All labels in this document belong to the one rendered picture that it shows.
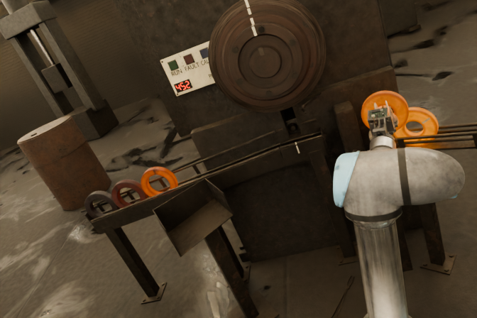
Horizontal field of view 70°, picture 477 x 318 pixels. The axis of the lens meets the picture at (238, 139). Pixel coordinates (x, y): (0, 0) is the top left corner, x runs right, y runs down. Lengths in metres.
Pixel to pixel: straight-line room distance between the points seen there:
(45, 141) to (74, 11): 5.18
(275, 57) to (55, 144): 2.94
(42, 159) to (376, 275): 3.52
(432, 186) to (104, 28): 8.02
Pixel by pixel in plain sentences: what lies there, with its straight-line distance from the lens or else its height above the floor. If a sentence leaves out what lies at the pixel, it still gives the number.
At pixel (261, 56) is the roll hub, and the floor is 1.14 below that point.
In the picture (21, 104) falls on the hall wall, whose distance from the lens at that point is 10.14.
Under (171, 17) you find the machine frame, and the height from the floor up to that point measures 1.39.
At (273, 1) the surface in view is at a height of 1.30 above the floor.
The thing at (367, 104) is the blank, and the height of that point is 0.87.
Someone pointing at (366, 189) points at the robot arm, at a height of 0.95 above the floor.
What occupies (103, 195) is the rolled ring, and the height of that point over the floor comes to 0.72.
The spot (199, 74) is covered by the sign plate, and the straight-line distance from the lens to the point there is 1.60.
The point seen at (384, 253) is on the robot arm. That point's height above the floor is 0.81.
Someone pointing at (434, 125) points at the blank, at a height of 0.71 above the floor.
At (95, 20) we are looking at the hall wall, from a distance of 8.47.
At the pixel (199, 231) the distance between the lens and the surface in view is 1.46.
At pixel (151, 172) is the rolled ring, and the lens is 1.75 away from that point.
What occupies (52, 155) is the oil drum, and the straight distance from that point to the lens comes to 3.90.
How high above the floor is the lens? 1.38
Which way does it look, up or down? 22 degrees down
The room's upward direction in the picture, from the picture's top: 23 degrees counter-clockwise
